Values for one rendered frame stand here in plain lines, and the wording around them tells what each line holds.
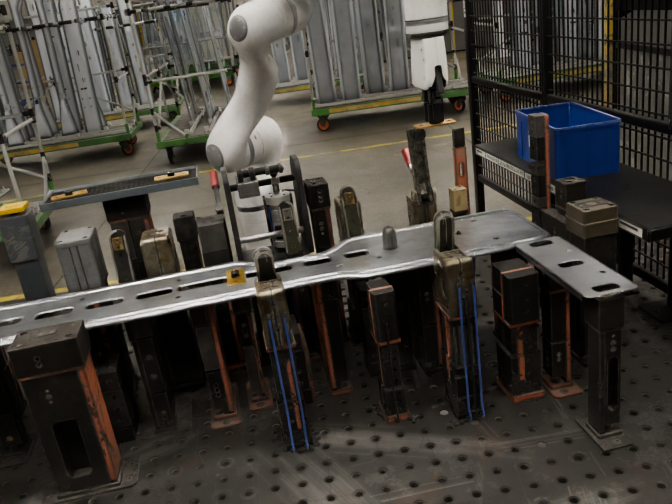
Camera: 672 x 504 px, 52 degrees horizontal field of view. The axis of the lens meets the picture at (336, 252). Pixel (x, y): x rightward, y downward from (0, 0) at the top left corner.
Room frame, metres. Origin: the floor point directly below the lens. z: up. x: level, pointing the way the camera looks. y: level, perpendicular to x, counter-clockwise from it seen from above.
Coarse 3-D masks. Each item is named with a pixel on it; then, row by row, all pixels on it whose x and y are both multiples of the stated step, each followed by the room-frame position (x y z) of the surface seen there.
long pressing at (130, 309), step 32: (480, 224) 1.47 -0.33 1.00; (512, 224) 1.44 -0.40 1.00; (320, 256) 1.41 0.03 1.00; (384, 256) 1.36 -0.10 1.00; (416, 256) 1.33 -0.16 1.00; (96, 288) 1.40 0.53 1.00; (128, 288) 1.39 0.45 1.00; (160, 288) 1.36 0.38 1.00; (224, 288) 1.31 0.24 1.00; (288, 288) 1.28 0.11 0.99; (0, 320) 1.31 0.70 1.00; (32, 320) 1.28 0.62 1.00; (64, 320) 1.26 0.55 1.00; (96, 320) 1.24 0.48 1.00; (128, 320) 1.24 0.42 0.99
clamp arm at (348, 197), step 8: (344, 192) 1.55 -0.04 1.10; (352, 192) 1.55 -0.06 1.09; (344, 200) 1.55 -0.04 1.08; (352, 200) 1.54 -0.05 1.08; (344, 208) 1.54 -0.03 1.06; (352, 208) 1.55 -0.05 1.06; (344, 216) 1.54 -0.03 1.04; (352, 216) 1.54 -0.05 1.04; (352, 224) 1.54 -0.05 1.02; (360, 224) 1.54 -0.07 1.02; (352, 232) 1.53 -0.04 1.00; (360, 232) 1.54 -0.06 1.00
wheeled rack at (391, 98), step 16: (304, 32) 8.08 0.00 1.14; (304, 48) 8.98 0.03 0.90; (448, 64) 8.93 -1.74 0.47; (448, 80) 8.62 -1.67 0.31; (464, 80) 8.40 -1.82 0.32; (368, 96) 8.40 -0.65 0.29; (384, 96) 8.16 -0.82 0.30; (400, 96) 8.13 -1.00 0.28; (416, 96) 8.03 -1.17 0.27; (448, 96) 8.02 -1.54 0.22; (464, 96) 8.09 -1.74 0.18; (320, 112) 8.06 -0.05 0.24; (336, 112) 8.05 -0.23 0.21; (320, 128) 8.14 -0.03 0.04
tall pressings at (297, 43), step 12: (300, 36) 11.02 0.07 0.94; (276, 48) 11.01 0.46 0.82; (300, 48) 11.01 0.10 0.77; (276, 60) 10.99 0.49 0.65; (300, 60) 10.99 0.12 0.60; (336, 60) 10.73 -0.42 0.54; (360, 60) 10.75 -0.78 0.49; (288, 72) 10.91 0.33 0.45; (300, 72) 10.98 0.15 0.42; (336, 72) 10.67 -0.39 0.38; (360, 72) 10.70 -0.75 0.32
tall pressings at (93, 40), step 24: (24, 0) 10.50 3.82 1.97; (120, 0) 10.78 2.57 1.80; (96, 24) 10.78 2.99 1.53; (96, 48) 10.51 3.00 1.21; (120, 48) 10.77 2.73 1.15; (48, 72) 10.35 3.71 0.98; (72, 72) 10.60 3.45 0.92; (96, 72) 10.41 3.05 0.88; (120, 72) 10.67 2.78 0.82; (144, 96) 10.67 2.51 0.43
